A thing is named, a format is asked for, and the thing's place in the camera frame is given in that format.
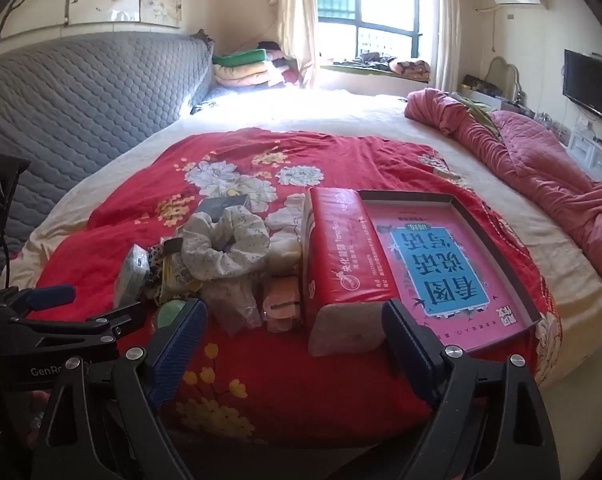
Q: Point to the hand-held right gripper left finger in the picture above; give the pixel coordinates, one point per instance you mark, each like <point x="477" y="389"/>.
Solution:
<point x="181" y="350"/>

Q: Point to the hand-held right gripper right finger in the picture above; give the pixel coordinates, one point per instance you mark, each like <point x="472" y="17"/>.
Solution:
<point x="411" y="355"/>

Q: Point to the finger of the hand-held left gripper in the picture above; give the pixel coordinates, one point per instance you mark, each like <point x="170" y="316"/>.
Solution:
<point x="51" y="296"/>
<point x="101" y="325"/>

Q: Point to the mint green sponge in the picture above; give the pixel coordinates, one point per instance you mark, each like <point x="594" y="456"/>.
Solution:
<point x="168" y="312"/>

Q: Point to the small green-white tissue pack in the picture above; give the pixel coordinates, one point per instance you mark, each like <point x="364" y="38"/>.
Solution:
<point x="131" y="275"/>

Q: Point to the beige socks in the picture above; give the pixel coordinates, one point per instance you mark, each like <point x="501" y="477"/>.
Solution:
<point x="233" y="305"/>

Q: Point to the yellow printed packet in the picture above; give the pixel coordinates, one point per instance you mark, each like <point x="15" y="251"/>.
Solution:
<point x="176" y="275"/>

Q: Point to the pink socks pack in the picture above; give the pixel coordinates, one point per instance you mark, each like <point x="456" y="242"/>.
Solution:
<point x="281" y="305"/>

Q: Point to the white floral scrunchie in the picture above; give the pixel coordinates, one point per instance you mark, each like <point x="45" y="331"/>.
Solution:
<point x="206" y="240"/>

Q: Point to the red tissue pack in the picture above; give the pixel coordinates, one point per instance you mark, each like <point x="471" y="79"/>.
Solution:
<point x="346" y="260"/>

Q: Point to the grey cardboard box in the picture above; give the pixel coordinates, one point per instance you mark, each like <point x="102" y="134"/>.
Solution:
<point x="501" y="260"/>

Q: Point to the cream cloth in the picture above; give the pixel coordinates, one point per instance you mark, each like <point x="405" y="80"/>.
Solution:
<point x="281" y="257"/>

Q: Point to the dark square box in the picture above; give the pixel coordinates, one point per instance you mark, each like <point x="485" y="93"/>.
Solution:
<point x="226" y="204"/>

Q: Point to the pink picture book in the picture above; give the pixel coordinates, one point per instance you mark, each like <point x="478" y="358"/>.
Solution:
<point x="431" y="270"/>

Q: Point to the red floral blanket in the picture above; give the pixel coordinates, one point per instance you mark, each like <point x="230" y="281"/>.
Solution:
<point x="261" y="170"/>

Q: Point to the grey quilted headboard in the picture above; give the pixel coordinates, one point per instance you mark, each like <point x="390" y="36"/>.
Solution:
<point x="81" y="100"/>

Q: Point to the pink quilt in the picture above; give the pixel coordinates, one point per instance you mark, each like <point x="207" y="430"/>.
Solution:
<point x="531" y="160"/>

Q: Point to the dark floral pillow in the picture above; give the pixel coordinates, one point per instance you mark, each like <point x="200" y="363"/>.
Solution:
<point x="203" y="107"/>

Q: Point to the green cloth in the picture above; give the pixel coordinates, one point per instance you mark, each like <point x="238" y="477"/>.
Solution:
<point x="478" y="112"/>

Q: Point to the cluster of cosmetic bottles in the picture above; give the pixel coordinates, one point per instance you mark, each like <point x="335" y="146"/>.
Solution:
<point x="551" y="125"/>

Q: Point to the white drawer cabinet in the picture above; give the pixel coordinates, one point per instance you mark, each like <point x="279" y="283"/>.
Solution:
<point x="596" y="155"/>

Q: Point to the dressing table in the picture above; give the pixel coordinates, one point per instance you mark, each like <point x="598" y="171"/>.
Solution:
<point x="486" y="92"/>

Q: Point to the stack of folded bedding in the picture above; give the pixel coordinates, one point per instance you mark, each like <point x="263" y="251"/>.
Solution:
<point x="246" y="75"/>

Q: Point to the floral quilt heap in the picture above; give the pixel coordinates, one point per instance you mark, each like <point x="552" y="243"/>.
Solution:
<point x="406" y="66"/>

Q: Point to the green window bench cushion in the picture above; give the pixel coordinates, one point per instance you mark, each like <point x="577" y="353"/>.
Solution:
<point x="346" y="67"/>

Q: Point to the vanity mirror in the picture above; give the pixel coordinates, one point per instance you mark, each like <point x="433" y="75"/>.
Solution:
<point x="503" y="72"/>

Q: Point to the green folded blanket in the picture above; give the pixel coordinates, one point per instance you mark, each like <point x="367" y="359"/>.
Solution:
<point x="241" y="56"/>

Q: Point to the dark clothes pile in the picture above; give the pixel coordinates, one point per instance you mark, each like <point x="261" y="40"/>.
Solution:
<point x="281" y="60"/>

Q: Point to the black television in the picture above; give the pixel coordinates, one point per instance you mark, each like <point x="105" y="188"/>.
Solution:
<point x="588" y="85"/>

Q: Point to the cream curtain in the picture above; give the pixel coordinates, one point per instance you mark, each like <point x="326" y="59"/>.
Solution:
<point x="443" y="25"/>
<point x="296" y="20"/>

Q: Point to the window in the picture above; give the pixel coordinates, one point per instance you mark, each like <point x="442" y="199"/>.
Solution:
<point x="381" y="5"/>

